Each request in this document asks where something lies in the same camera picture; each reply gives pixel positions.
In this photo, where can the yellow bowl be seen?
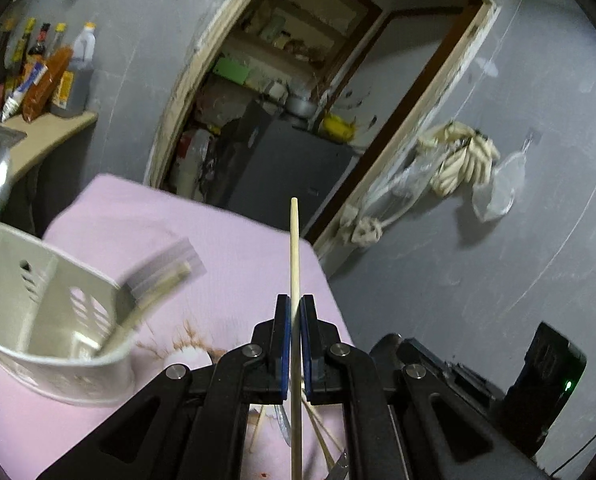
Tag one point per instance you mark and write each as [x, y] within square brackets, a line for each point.
[339, 127]

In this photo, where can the clear bottle with yellow cap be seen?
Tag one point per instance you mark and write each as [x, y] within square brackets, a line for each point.
[58, 37]

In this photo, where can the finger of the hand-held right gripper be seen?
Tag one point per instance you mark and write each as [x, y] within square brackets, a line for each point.
[390, 347]

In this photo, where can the dark bottle with red label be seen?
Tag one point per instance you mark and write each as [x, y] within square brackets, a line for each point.
[40, 42]

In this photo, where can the white plastic utensil holder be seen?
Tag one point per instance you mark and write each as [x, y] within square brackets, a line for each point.
[8, 305]

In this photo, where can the beige gloves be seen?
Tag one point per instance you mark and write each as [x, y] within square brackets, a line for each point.
[462, 155]

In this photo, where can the wooden shelf unit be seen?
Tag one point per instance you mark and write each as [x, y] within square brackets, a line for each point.
[328, 25]

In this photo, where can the green box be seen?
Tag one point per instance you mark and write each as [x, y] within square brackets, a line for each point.
[230, 70]

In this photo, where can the wall hook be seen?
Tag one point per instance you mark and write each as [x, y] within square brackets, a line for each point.
[529, 142]

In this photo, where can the beige kitchen counter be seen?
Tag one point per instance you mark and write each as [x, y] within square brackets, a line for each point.
[48, 132]

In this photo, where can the grey cabinet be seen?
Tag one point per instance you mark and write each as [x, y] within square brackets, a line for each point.
[283, 170]

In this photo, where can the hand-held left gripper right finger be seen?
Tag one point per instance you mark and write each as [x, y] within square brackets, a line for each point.
[308, 355]

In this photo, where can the worn door frame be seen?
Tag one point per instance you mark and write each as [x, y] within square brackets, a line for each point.
[188, 80]

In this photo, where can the large oil jug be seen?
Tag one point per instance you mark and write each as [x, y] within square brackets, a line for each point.
[78, 70]

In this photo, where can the orange spice packet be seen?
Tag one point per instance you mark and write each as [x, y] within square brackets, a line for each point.
[45, 85]

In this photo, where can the dried twigs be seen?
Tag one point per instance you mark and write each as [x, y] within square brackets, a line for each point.
[348, 100]

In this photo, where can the pink floral tablecloth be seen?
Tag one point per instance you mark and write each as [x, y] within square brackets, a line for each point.
[178, 220]

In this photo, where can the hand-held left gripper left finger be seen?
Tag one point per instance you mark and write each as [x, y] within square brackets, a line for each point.
[284, 355]

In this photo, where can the small aluminium pot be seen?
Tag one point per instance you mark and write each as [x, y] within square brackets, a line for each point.
[300, 106]

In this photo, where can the clear plastic bag on hook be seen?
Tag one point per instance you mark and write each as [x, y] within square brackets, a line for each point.
[497, 190]

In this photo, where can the dark bottle with yellow cap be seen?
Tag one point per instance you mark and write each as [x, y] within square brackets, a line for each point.
[20, 55]

